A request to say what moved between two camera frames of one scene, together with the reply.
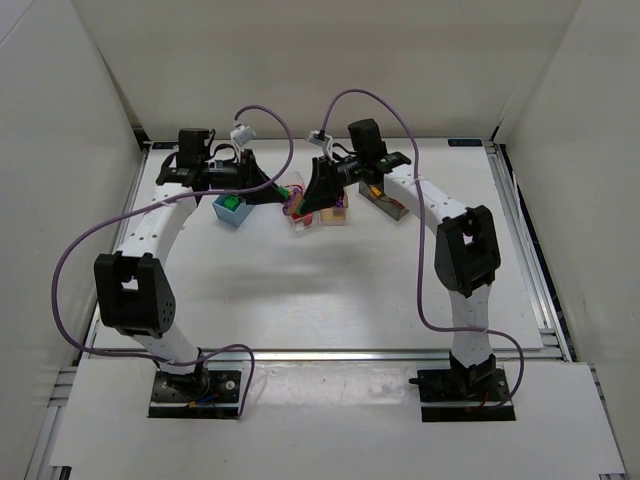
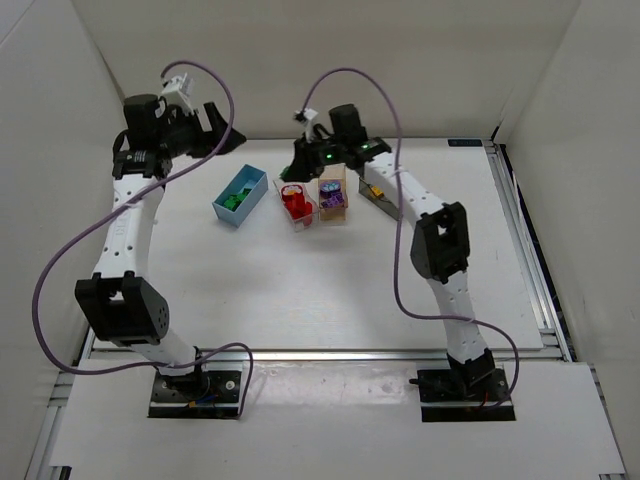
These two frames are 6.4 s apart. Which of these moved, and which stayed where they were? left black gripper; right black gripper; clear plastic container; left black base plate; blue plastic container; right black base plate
Moved: right black gripper; left black gripper
Stayed: clear plastic container; left black base plate; blue plastic container; right black base plate
